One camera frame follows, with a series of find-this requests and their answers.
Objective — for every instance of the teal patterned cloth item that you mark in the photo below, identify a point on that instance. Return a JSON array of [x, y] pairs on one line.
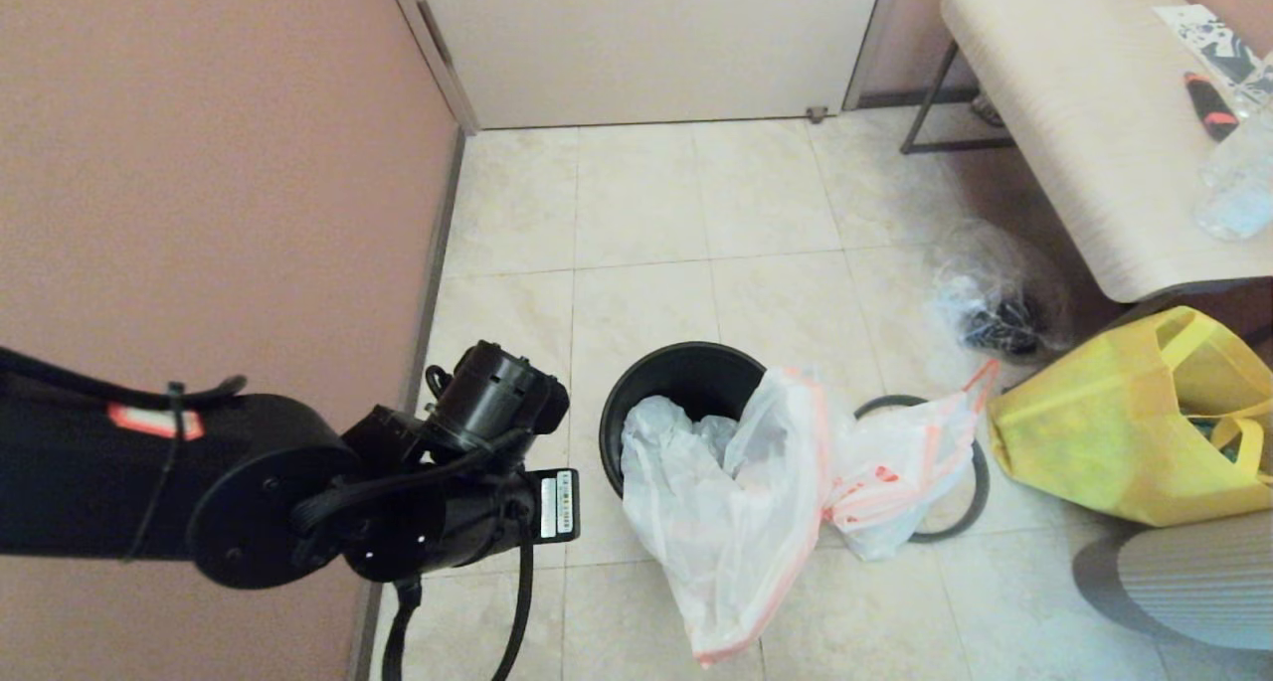
[[1213, 440]]

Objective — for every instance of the white trash bag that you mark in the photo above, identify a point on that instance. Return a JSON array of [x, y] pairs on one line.
[[726, 522], [895, 482]]

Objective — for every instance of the black round trash bin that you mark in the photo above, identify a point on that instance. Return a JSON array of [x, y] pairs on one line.
[[686, 373]]

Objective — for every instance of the grey ribbed round object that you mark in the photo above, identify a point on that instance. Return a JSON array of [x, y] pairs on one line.
[[1193, 582]]

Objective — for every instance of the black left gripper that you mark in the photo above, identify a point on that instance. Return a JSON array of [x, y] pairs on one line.
[[467, 527]]

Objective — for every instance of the black white printed paper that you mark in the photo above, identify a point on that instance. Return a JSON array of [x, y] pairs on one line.
[[1218, 47]]

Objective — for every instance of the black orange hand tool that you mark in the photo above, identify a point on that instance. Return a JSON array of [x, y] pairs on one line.
[[1211, 106]]

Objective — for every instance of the beige wood-grain bench top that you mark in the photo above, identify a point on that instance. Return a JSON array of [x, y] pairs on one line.
[[1074, 114]]

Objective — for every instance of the beige wooden bench table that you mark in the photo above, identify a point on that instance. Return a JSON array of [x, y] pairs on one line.
[[955, 146]]

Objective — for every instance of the yellow fabric tote bag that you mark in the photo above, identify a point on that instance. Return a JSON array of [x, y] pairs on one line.
[[1094, 432]]

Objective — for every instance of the clear plastic bag black contents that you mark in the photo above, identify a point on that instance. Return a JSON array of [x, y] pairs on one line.
[[995, 303]]

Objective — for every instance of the beige door frame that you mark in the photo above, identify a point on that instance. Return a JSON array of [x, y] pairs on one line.
[[438, 55]]

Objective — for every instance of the clear plastic water bottle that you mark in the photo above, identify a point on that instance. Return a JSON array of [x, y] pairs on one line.
[[1238, 186]]

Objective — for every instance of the white door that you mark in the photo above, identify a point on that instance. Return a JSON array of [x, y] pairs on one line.
[[646, 45]]

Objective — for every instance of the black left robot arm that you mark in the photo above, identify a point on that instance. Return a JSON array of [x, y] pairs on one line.
[[149, 482]]

